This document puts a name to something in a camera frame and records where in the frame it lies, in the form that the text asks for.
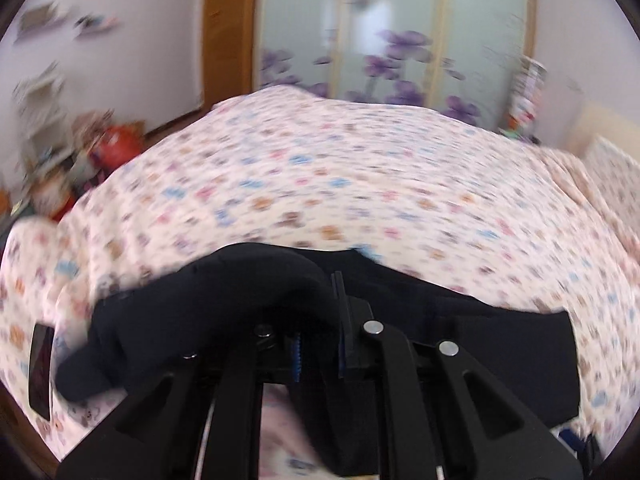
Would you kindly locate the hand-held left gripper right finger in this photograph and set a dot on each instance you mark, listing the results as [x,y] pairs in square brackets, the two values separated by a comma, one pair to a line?
[400,385]

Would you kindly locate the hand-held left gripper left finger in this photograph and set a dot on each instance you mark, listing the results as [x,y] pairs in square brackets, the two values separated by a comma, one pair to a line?
[235,410]

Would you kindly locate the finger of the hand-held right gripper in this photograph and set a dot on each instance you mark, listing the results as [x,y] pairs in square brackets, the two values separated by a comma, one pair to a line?
[575,440]

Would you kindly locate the black pants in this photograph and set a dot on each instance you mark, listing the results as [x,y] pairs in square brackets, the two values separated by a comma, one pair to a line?
[200,300]

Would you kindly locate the black phone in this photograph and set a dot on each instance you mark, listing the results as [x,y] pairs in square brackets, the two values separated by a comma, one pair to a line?
[41,375]

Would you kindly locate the floral patterned bed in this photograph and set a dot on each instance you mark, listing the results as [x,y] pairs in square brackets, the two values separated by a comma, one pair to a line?
[350,185]

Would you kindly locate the printed bear pillow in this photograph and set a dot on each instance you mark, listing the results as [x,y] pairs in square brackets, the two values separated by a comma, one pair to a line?
[617,185]

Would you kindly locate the pile of toys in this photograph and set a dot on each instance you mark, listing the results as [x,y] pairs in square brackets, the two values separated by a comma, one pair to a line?
[115,145]

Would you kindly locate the cream headboard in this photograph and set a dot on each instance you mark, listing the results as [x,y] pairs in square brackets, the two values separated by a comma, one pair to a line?
[595,125]

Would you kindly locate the clear cylinder of plush toys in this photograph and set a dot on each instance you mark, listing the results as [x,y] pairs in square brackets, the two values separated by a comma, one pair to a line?
[527,95]

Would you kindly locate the white standing shelf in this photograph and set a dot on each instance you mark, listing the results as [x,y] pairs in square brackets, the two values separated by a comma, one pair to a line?
[42,105]

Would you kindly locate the flowered sliding door wardrobe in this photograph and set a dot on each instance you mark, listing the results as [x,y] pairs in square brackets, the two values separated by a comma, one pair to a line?
[400,20]

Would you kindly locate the wooden door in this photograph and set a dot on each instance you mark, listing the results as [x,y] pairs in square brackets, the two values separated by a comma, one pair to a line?
[230,35]

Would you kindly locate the white wall shelf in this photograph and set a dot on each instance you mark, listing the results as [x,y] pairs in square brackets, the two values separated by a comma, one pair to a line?
[97,24]
[42,19]

